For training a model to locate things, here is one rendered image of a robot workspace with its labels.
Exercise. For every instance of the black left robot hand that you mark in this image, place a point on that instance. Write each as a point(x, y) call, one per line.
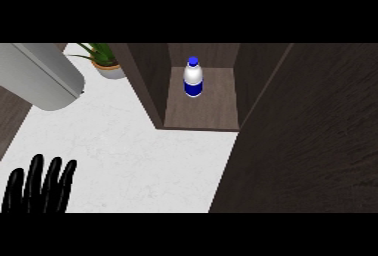
point(34, 190)

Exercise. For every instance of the dark wooden cabinet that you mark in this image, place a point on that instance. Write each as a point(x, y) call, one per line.
point(201, 106)

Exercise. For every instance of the blue and white water bottle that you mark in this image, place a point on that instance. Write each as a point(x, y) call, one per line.
point(194, 80)

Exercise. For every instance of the dark wooden cabinet door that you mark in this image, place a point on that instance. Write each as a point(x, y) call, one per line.
point(304, 140)

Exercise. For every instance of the green potted plant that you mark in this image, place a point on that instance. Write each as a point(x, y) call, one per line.
point(105, 61)

